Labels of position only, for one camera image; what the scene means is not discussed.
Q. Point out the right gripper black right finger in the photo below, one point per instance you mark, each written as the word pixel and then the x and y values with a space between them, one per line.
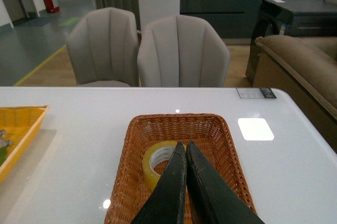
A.
pixel 211 198

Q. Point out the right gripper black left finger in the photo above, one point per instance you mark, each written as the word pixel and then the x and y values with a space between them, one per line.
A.
pixel 166 204

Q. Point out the clear packing tape roll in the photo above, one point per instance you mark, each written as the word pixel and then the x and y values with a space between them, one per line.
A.
pixel 156 155

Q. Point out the brown woven basket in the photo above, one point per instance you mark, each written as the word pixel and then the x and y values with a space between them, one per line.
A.
pixel 209 132

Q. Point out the yellow woven basket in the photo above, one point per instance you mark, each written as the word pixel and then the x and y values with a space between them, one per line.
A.
pixel 22 125

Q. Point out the table label sticker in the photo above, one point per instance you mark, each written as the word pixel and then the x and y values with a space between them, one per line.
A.
pixel 256 93

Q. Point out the grey chair on right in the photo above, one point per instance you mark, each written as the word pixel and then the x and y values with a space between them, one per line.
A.
pixel 182 51

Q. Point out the grey chair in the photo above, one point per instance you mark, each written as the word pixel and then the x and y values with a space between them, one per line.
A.
pixel 103 49
pixel 182 51

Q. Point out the brown sofa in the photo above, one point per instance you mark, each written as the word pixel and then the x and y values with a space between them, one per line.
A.
pixel 304 68

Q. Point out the grey chair on left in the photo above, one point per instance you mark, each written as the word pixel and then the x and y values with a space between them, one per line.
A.
pixel 103 49

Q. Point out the black appliance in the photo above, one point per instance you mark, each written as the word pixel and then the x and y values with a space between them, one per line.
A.
pixel 296 18

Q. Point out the red box on floor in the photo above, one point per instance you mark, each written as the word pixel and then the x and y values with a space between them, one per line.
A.
pixel 52 6

